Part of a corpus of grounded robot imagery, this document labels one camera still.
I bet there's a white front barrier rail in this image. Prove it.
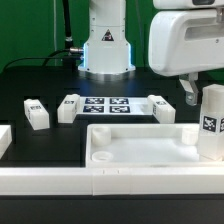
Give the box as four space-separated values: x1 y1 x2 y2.
0 167 224 195

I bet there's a black cable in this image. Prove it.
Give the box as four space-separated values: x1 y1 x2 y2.
2 46 84 72

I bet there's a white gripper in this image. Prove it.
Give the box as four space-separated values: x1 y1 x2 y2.
148 9 224 106

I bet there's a white marker tag plate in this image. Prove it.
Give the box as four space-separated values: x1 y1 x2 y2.
78 97 152 115

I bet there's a white left barrier block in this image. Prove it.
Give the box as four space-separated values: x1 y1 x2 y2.
0 125 12 159

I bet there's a white desk top panel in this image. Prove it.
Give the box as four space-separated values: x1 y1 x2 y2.
85 123 224 168

